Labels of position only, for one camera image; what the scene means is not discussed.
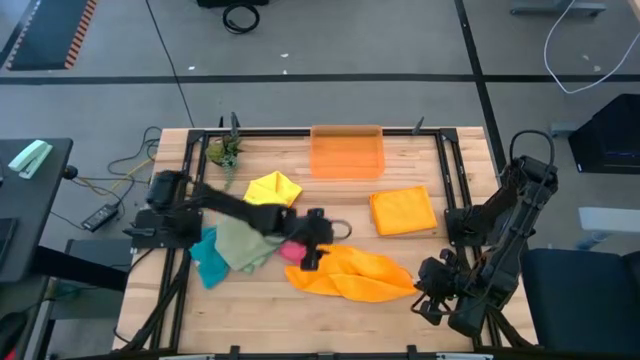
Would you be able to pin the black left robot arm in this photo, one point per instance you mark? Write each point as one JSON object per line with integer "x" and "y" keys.
{"x": 225, "y": 205}

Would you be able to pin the dark blue chair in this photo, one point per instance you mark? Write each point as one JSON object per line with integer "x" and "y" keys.
{"x": 580, "y": 300}

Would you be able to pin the grey desk foot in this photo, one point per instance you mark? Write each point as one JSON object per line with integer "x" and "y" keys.
{"x": 555, "y": 7}

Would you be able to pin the light green microfiber towel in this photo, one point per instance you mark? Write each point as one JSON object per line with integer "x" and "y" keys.
{"x": 240, "y": 245}

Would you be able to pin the black power adapter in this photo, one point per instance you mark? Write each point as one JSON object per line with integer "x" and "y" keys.
{"x": 100, "y": 217}

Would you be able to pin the mint green stapler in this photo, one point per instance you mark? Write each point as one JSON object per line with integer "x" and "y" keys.
{"x": 30, "y": 157}

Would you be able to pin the small potted succulent plant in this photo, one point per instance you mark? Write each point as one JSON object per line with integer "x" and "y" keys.
{"x": 222, "y": 150}

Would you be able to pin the teal microfiber towel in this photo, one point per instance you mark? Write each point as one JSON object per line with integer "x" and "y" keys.
{"x": 210, "y": 265}

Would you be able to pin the orange microfiber towel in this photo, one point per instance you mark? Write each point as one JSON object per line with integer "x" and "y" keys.
{"x": 402, "y": 210}
{"x": 350, "y": 275}

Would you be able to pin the black aluminium table frame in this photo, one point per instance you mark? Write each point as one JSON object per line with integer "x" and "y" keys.
{"x": 320, "y": 132}

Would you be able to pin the light grey furniture base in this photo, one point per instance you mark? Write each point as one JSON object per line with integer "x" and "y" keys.
{"x": 610, "y": 220}

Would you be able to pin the pink microfiber towel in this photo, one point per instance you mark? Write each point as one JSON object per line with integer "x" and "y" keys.
{"x": 292, "y": 252}

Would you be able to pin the black office desk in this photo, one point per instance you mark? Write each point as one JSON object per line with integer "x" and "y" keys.
{"x": 30, "y": 215}

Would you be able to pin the black equipment case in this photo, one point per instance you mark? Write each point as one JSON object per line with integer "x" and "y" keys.
{"x": 610, "y": 135}

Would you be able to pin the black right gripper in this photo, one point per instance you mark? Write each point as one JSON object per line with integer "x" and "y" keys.
{"x": 440, "y": 280}

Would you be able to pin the yellow microfiber towel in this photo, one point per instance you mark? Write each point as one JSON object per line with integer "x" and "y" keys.
{"x": 272, "y": 190}

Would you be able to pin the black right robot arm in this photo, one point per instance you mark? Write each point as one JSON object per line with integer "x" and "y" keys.
{"x": 505, "y": 235}

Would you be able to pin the black orange-edged floor mat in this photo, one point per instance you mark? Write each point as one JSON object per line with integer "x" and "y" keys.
{"x": 45, "y": 35}

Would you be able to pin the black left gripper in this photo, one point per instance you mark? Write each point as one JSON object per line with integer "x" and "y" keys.
{"x": 312, "y": 230}

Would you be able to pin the orange translucent plastic bin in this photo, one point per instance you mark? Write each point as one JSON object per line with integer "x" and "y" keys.
{"x": 347, "y": 155}

